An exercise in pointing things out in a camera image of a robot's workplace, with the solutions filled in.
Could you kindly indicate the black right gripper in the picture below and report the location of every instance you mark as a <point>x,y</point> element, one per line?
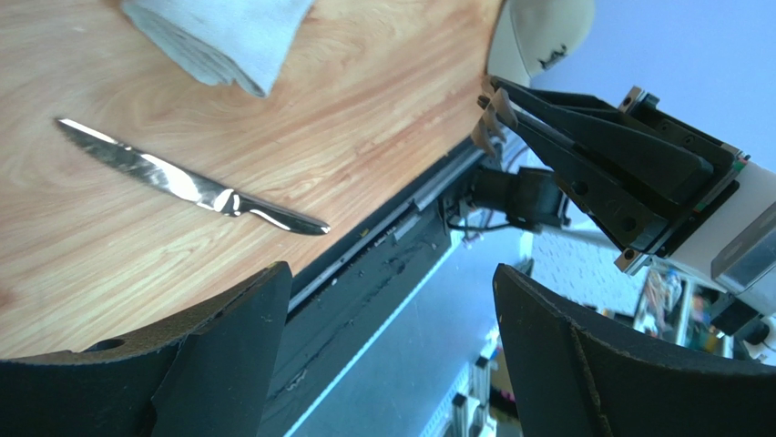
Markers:
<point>715,291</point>

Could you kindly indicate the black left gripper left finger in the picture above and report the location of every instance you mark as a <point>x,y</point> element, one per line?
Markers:
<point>204,371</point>

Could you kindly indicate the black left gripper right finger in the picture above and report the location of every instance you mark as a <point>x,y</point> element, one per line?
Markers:
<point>575,372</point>

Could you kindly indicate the silver table knife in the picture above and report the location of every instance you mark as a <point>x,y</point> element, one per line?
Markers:
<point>183,183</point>

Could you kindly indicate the beige cloth napkin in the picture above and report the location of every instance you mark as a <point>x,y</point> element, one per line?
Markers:
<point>223,42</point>

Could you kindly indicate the beige baseball cap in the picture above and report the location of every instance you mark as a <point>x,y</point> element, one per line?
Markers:
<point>533,36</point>

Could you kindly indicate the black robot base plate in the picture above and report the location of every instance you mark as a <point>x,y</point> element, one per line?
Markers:
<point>342,298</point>

